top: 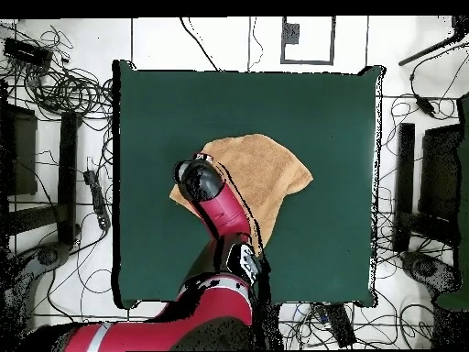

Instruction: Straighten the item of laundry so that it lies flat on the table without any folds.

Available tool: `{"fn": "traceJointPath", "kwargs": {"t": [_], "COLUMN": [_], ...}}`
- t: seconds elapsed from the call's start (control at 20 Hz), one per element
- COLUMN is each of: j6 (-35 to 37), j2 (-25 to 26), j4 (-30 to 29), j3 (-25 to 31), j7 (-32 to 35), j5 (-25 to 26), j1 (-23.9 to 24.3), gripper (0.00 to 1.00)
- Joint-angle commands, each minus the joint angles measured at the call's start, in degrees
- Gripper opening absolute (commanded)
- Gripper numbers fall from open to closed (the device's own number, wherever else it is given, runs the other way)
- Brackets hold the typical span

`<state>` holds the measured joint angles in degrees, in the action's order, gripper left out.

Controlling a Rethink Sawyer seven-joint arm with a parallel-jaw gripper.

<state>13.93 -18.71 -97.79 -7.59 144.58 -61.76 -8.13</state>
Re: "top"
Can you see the tan terry cloth towel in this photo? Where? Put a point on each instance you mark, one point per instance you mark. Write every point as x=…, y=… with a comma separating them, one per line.
x=263, y=168

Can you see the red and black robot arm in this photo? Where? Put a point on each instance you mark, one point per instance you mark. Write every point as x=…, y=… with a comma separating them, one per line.
x=223, y=209

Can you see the black power strip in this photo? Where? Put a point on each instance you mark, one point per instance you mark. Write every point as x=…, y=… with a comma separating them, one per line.
x=98, y=200

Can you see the black metal stand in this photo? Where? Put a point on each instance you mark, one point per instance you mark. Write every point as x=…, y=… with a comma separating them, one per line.
x=406, y=165
x=67, y=165

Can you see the dark green table cloth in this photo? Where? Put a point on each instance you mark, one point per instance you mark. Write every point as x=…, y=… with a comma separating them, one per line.
x=329, y=238

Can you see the dark grey square tag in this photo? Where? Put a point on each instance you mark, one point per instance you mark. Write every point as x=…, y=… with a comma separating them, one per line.
x=291, y=33

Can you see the black electronics box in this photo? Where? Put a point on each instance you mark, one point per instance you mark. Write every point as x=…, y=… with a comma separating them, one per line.
x=27, y=54

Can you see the black power adapter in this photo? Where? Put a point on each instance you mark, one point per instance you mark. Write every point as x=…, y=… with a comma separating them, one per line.
x=425, y=105

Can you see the black tripod rod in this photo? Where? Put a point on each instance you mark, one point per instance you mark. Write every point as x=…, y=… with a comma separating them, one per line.
x=421, y=54

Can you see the grey square frame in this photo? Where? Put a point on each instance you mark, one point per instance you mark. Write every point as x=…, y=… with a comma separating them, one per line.
x=307, y=62

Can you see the grey pedestal leg round foot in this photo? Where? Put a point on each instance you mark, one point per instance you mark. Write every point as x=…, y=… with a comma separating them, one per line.
x=425, y=267
x=47, y=255

